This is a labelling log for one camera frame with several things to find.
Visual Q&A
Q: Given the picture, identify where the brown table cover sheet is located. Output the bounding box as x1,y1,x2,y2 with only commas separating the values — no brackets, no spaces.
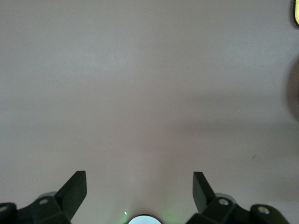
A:
0,0,299,224

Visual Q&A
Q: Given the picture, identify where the yellow quilted oven mitt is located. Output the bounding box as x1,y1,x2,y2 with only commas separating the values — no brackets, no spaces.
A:
291,0,299,25

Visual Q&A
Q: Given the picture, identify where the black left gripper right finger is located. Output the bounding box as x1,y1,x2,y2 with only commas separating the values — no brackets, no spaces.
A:
186,171,290,224

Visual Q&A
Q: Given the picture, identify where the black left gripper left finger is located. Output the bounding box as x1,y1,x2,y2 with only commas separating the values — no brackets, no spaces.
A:
0,170,87,224

